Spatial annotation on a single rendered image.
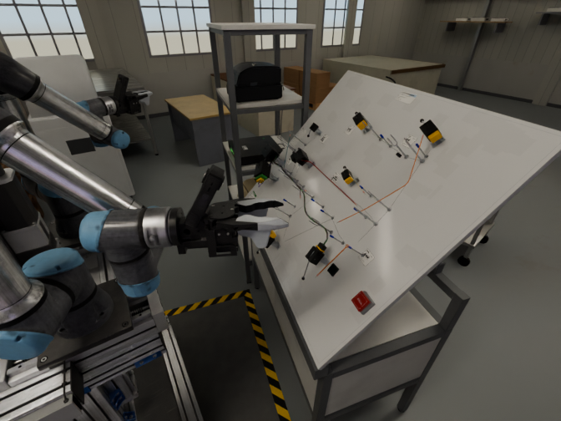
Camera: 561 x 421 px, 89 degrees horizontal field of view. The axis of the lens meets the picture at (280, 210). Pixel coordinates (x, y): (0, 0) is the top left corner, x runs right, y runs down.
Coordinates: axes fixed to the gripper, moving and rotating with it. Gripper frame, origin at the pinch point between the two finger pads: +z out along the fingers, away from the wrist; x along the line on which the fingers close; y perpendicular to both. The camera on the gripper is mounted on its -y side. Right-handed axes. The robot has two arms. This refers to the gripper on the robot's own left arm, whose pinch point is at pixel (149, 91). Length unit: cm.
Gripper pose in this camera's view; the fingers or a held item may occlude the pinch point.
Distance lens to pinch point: 164.7
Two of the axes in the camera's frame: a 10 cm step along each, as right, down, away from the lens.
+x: 8.4, 4.1, -3.6
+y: -1.2, 7.8, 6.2
